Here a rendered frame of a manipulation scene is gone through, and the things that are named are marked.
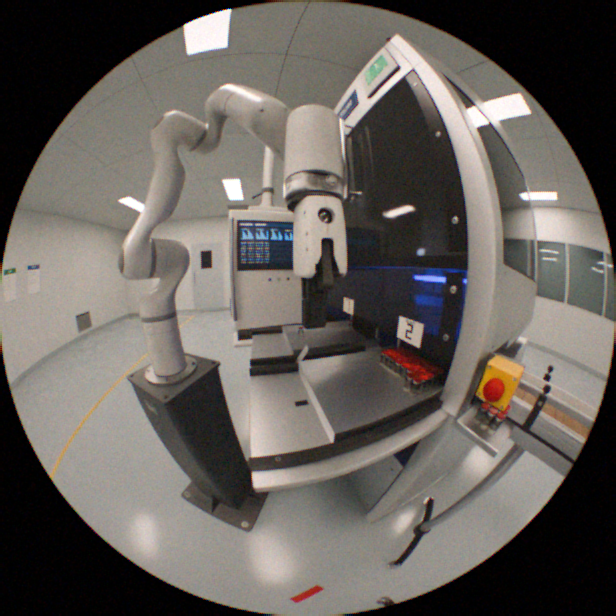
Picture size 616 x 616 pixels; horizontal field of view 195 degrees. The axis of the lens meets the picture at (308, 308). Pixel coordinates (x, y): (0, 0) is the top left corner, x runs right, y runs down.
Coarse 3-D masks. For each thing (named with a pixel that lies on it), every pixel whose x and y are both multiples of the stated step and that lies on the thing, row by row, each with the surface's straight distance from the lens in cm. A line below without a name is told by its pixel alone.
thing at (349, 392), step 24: (312, 360) 52; (336, 360) 55; (360, 360) 59; (312, 384) 48; (336, 384) 48; (360, 384) 49; (384, 384) 50; (336, 408) 41; (360, 408) 42; (384, 408) 43; (408, 408) 40; (336, 432) 32; (360, 432) 35
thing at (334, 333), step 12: (336, 324) 89; (348, 324) 92; (288, 336) 78; (312, 336) 78; (324, 336) 78; (336, 336) 79; (348, 336) 80; (360, 336) 81; (300, 348) 67; (312, 348) 60; (324, 348) 61; (336, 348) 63
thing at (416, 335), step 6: (402, 318) 50; (402, 324) 50; (414, 324) 47; (420, 324) 46; (402, 330) 51; (414, 330) 48; (420, 330) 46; (402, 336) 51; (408, 336) 49; (414, 336) 48; (420, 336) 47; (408, 342) 50; (414, 342) 48; (420, 342) 47
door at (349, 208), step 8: (352, 144) 90; (352, 152) 88; (352, 160) 86; (352, 168) 85; (352, 176) 83; (352, 184) 82; (344, 200) 86; (344, 208) 85; (352, 208) 78; (344, 216) 84; (352, 216) 77; (352, 224) 76; (352, 232) 76; (352, 240) 75; (352, 248) 74; (352, 256) 74
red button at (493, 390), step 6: (492, 378) 38; (486, 384) 37; (492, 384) 36; (498, 384) 36; (486, 390) 37; (492, 390) 36; (498, 390) 36; (486, 396) 37; (492, 396) 37; (498, 396) 36; (492, 402) 38
